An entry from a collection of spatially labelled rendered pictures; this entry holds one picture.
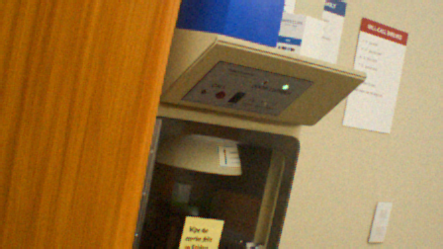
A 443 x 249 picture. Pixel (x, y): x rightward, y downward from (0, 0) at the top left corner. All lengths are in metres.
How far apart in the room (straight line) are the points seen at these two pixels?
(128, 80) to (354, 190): 1.26
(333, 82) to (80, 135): 0.39
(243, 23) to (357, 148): 1.14
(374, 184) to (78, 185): 1.30
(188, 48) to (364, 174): 1.22
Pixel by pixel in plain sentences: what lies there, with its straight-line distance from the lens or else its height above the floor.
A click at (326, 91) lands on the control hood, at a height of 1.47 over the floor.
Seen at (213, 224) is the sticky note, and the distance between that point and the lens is 1.33.
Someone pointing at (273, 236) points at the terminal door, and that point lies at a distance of 1.42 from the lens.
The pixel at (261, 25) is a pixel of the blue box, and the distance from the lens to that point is 1.19.
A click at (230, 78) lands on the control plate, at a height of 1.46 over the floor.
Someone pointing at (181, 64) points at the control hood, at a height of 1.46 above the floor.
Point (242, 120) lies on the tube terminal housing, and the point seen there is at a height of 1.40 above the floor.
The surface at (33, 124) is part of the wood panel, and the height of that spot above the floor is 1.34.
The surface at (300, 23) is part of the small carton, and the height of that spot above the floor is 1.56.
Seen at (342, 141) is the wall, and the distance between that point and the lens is 2.21.
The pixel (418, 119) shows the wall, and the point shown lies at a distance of 2.47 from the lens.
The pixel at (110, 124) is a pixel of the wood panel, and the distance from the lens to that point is 1.14.
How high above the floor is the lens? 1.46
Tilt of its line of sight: 3 degrees down
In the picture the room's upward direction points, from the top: 11 degrees clockwise
